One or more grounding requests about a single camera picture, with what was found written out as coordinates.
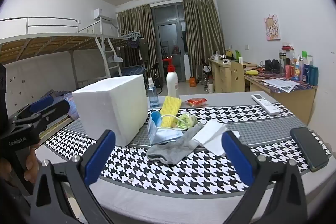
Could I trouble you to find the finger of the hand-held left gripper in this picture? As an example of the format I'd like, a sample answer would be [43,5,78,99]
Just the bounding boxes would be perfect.
[13,100,71,132]
[8,95,54,122]

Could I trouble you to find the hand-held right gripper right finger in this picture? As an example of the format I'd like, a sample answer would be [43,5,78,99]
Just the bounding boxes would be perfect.
[221,131,308,224]

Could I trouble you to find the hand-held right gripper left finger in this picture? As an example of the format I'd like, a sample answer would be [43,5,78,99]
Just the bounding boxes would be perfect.
[30,130,116,224]

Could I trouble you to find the white tissue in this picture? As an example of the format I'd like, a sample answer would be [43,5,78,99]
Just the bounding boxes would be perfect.
[191,119,240,156]

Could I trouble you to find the white foam box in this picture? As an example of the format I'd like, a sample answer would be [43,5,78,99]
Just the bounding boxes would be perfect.
[72,74,147,147]

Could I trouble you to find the green tissue packet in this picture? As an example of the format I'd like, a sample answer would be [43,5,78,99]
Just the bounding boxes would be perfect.
[172,112,198,131]

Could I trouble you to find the blue face mask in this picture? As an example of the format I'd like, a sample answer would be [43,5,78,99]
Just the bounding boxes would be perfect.
[147,111,184,146]

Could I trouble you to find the grey sock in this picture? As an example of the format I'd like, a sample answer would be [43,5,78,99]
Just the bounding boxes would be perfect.
[146,123,205,165]

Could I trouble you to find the person's left hand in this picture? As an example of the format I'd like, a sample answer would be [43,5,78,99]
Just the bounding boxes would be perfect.
[23,142,42,185]

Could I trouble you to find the blue checked quilt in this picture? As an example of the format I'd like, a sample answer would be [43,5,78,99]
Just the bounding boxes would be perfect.
[39,90,79,119]

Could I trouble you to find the houndstooth tablecloth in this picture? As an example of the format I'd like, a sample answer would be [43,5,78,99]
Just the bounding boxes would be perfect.
[46,105,332,195]

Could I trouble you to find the white metal bunk bed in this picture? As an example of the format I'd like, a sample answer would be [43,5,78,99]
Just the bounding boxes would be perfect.
[0,17,124,119]
[101,27,149,80]

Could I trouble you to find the white remote control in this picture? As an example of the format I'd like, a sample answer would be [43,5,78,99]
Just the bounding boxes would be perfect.
[251,93,281,116]

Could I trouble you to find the red snack packet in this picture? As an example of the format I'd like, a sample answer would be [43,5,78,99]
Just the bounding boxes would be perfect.
[185,97,208,107]

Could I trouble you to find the black smartphone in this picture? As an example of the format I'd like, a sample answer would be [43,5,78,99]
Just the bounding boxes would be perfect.
[290,127,329,172]

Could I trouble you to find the blue spray bottle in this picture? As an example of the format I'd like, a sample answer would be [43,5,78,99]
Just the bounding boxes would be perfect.
[147,77,160,108]

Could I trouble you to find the wooden chair with face cutout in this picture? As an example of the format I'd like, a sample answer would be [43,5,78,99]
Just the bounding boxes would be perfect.
[230,61,246,94]

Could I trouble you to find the wooden desk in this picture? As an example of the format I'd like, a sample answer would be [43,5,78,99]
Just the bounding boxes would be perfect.
[244,67,318,125]

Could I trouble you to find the wooden cabinet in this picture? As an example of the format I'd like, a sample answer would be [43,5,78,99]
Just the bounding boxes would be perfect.
[208,57,246,94]

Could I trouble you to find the white printed papers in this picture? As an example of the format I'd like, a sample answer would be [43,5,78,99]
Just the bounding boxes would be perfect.
[262,78,301,93]

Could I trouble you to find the black folding chair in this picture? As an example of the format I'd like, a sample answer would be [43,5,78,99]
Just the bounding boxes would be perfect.
[146,63,164,95]

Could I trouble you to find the white pump lotion bottle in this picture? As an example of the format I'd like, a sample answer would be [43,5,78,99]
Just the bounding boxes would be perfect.
[162,57,180,99]

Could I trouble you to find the black headphones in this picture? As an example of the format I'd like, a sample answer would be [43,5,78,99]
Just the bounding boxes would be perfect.
[265,59,281,73]

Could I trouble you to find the dark hanging clothes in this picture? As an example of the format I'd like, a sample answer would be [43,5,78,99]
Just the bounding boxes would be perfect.
[127,31,150,62]

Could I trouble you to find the white air conditioner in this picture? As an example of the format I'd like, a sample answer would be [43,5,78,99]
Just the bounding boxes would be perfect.
[94,8,114,21]

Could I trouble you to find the row of toiletry bottles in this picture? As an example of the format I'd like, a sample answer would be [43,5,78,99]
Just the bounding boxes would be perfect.
[279,44,319,86]

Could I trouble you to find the brown curtain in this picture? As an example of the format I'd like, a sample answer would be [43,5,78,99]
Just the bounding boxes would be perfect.
[117,4,158,77]
[183,0,226,81]

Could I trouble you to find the glass balcony door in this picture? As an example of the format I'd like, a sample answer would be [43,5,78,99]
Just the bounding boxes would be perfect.
[151,2,189,83]

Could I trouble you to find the pink cartoon wall poster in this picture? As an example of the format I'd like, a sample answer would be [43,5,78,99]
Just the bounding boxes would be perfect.
[265,14,281,41]

